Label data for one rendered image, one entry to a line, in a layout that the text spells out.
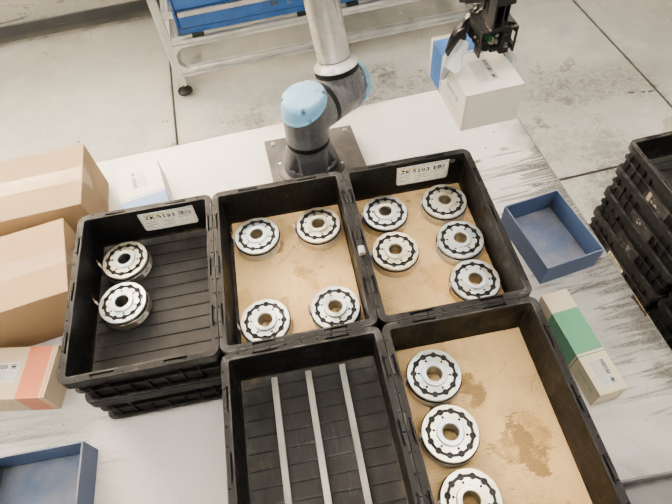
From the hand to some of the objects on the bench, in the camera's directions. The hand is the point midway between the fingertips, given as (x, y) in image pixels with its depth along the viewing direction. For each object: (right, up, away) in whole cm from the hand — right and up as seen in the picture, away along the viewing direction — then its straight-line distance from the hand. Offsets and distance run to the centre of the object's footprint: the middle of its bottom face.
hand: (473, 70), depth 109 cm
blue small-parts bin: (+24, -36, +23) cm, 49 cm away
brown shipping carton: (-108, -30, +38) cm, 118 cm away
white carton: (-80, -26, +38) cm, 93 cm away
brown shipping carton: (-104, -52, +23) cm, 118 cm away
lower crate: (-67, -56, +16) cm, 89 cm away
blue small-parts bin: (-88, -87, -3) cm, 124 cm away
